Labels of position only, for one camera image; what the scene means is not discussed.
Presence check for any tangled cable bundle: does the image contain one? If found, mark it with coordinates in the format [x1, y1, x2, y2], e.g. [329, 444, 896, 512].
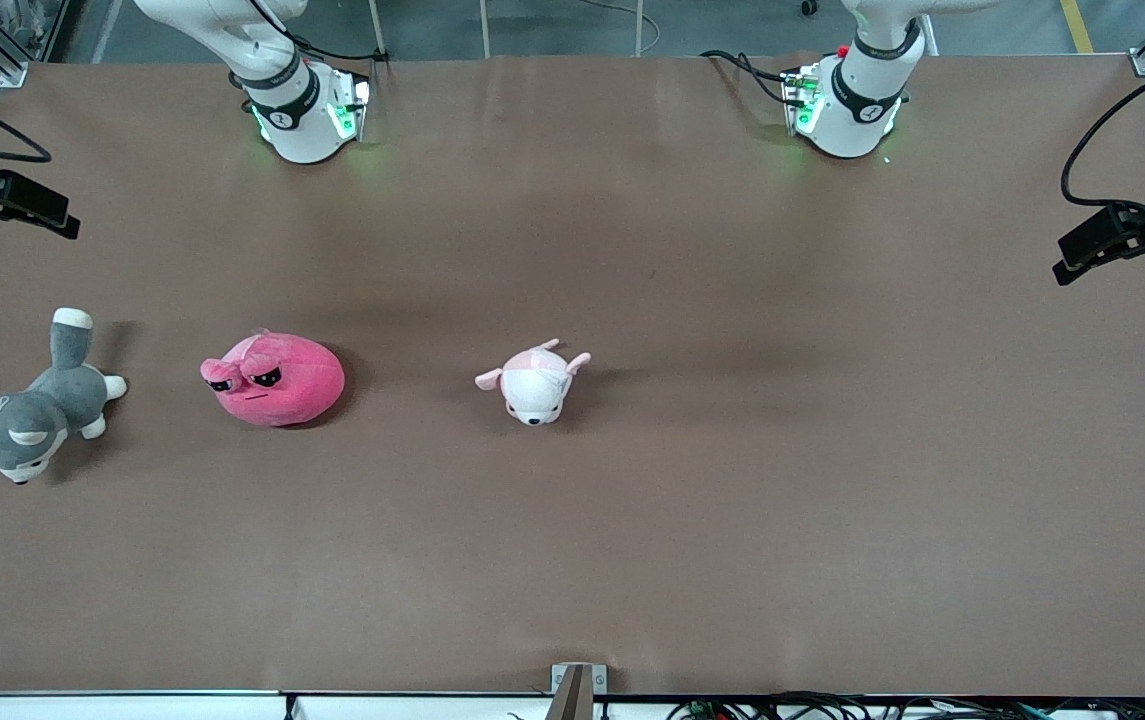
[667, 692, 1145, 720]

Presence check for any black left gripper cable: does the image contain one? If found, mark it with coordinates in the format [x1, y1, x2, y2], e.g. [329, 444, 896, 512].
[1061, 48, 1145, 213]

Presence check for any metal table edge bracket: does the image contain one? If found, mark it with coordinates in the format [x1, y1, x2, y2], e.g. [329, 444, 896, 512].
[550, 663, 608, 720]

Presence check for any small white pink plush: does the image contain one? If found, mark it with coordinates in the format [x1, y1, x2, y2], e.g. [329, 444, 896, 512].
[475, 338, 593, 427]

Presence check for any black left arm base cable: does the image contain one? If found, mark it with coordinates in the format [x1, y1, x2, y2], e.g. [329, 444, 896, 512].
[699, 48, 805, 107]

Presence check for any pink round plush toy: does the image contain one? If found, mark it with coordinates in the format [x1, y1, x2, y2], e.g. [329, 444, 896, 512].
[200, 330, 346, 428]

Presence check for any black right arm base cable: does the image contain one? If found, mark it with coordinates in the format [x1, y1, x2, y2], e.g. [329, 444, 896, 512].
[250, 0, 389, 63]

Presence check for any grey white husky plush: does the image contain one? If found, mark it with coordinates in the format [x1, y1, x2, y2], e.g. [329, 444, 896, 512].
[0, 307, 128, 486]

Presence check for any white table edge rail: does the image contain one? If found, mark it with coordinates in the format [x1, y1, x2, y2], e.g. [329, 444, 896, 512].
[0, 690, 553, 720]

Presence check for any black arm base cable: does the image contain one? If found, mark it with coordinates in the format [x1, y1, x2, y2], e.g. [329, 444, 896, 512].
[699, 48, 805, 107]
[250, 0, 389, 63]

